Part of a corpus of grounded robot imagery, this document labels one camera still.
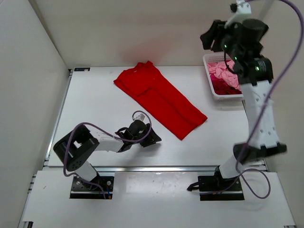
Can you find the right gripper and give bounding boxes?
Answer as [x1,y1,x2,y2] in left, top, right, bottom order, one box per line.
[198,22,239,62]

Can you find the red t shirt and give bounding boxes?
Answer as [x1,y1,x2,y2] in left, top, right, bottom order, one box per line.
[114,61,208,140]

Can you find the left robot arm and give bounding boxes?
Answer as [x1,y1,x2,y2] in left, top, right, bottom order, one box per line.
[53,119,162,191]

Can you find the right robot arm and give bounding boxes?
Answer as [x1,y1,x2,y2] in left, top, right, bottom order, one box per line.
[187,19,287,194]

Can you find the pink t shirt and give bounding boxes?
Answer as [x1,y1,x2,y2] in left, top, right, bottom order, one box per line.
[207,60,234,77]

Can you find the white plastic basket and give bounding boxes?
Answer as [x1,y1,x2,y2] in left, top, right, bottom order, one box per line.
[203,52,243,101]

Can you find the dark red clothes in basket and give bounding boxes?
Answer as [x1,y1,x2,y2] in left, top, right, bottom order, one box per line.
[210,72,242,95]

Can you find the dark label sticker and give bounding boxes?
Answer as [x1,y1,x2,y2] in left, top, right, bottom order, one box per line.
[74,67,90,72]

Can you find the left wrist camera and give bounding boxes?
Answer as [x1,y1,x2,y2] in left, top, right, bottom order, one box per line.
[132,113,145,122]

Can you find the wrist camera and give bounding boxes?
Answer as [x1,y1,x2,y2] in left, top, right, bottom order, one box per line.
[132,113,145,122]
[224,0,252,29]

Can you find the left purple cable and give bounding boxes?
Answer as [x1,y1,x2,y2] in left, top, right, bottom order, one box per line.
[62,110,152,199]

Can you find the purple cable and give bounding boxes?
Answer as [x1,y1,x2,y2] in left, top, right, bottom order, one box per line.
[199,0,304,199]
[62,110,152,199]

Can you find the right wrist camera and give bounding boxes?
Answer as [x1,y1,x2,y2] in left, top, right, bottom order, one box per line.
[224,0,252,29]

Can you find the aluminium table rail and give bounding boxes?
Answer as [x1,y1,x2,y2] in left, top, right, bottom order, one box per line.
[95,166,216,172]

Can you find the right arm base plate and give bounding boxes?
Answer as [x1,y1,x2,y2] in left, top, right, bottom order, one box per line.
[198,176,245,201]

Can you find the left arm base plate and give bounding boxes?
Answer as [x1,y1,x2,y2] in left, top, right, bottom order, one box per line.
[69,173,114,200]

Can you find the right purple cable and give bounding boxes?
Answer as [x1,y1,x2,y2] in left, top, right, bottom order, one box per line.
[199,0,304,199]

